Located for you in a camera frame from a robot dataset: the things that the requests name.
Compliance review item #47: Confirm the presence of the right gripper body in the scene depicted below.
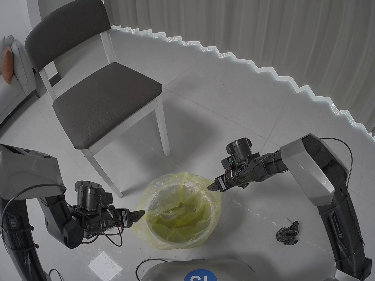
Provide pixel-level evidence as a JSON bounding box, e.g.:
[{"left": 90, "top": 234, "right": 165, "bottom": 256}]
[{"left": 216, "top": 174, "right": 238, "bottom": 192}]

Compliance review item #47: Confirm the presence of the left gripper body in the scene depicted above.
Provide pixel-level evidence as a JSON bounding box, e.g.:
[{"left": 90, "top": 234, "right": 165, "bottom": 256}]
[{"left": 110, "top": 207, "right": 132, "bottom": 229}]

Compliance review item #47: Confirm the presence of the yellow plastic bag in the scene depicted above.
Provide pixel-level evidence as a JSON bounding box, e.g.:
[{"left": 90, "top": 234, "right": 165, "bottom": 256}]
[{"left": 132, "top": 172, "right": 222, "bottom": 250}]

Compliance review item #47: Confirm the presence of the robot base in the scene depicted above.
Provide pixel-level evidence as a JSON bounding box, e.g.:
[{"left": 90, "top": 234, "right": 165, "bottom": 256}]
[{"left": 145, "top": 259, "right": 258, "bottom": 281}]

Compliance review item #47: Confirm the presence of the white trash bin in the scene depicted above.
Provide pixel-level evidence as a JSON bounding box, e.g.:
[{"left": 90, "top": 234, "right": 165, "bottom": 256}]
[{"left": 145, "top": 182, "right": 219, "bottom": 245}]

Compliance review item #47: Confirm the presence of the crumpled black plastic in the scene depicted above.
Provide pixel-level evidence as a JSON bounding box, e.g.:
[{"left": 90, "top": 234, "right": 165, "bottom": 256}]
[{"left": 275, "top": 221, "right": 300, "bottom": 245}]

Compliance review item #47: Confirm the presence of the dark grey white-framed chair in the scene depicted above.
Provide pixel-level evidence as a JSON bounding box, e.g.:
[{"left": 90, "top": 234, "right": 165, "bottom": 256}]
[{"left": 25, "top": 0, "right": 171, "bottom": 198}]

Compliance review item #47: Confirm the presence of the pale sofa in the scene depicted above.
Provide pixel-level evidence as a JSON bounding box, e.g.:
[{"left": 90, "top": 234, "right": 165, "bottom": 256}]
[{"left": 0, "top": 35, "right": 40, "bottom": 128}]

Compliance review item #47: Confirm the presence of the white curtain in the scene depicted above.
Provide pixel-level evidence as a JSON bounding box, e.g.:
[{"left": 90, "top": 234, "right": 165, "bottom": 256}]
[{"left": 101, "top": 0, "right": 375, "bottom": 141}]

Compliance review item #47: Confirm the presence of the orange cushion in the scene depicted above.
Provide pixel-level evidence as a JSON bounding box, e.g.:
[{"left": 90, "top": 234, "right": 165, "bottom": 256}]
[{"left": 1, "top": 46, "right": 14, "bottom": 84}]

